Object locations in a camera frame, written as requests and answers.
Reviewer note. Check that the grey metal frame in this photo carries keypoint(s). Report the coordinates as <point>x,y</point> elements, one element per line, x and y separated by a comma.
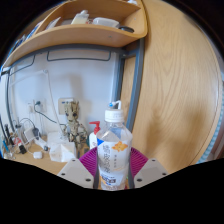
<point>135,86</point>

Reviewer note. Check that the small white mouse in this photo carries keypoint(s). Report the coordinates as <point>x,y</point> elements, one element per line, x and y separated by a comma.
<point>37,155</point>

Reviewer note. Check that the white wall socket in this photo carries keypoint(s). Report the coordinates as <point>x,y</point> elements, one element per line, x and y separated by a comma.
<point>36,106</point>

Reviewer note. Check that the white wall box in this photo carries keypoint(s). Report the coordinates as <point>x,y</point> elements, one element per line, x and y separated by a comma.
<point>63,104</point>

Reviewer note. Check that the white tissue pack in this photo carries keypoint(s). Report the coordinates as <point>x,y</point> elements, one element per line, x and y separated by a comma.
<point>62,152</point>

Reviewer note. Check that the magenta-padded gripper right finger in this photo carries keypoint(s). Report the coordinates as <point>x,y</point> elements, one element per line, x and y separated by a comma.
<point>151,171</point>

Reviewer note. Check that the wooden shelf unit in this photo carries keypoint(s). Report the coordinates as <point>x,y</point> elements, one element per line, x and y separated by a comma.
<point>86,35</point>

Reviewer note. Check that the blue white striped towel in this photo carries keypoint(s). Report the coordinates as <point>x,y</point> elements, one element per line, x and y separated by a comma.
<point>213,150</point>

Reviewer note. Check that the white power strip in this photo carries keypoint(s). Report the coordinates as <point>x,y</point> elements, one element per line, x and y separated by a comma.
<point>40,142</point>

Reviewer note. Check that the black power adapter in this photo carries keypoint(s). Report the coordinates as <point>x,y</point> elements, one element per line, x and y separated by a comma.
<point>35,132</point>

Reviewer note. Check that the brown tree creature figurine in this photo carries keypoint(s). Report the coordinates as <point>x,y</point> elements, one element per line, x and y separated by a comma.
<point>73,126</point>

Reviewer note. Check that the white red-pump lotion bottle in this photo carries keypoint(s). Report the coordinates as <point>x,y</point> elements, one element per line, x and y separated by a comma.
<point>93,140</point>

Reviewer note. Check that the clear plastic drink bottle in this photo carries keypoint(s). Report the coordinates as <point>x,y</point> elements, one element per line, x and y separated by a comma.
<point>114,156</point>

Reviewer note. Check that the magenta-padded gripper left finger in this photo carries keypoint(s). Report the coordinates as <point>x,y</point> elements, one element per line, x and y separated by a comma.
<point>75,171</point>

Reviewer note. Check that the white desk lamp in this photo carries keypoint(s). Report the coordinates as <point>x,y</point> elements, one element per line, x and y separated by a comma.
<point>53,100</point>

